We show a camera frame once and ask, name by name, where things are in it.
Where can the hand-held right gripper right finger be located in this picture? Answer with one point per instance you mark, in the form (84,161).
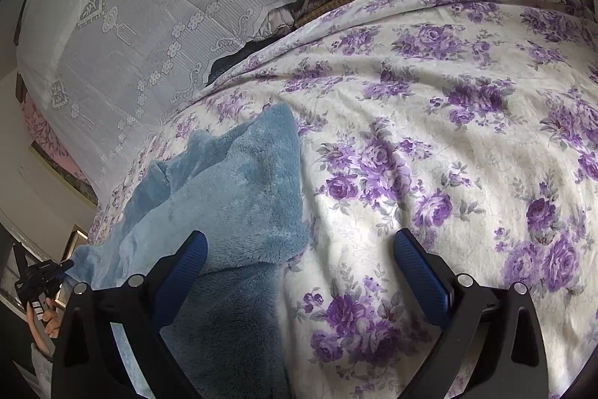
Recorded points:
(418,273)

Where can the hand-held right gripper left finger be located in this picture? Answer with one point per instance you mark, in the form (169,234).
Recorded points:
(184,268)

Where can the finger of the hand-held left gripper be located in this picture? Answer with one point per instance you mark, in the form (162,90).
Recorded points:
(65,266)

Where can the blue fleece garment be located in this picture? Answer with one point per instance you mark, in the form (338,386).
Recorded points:
(243,193)

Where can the person's left forearm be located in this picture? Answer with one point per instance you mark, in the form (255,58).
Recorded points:
(41,364)

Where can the person's left hand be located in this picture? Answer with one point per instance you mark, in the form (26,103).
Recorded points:
(46,326)

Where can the wooden bedside cabinet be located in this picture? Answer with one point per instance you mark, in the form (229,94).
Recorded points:
(72,242)

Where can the purple floral bedsheet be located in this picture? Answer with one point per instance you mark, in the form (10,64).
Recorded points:
(420,146)

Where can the pink floral cloth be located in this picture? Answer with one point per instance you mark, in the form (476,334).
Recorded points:
(44,132)

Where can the white lace cover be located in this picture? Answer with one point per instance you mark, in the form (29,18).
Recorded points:
(140,29)

